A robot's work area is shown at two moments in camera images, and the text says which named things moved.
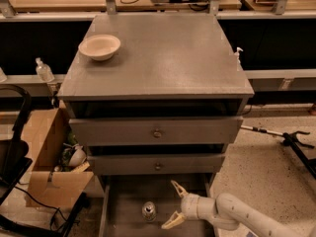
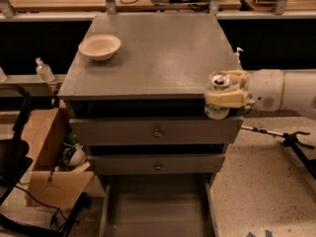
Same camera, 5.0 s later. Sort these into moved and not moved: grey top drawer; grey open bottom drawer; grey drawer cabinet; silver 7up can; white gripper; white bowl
Moved: silver 7up can; white gripper
Not moved: grey drawer cabinet; white bowl; grey open bottom drawer; grey top drawer
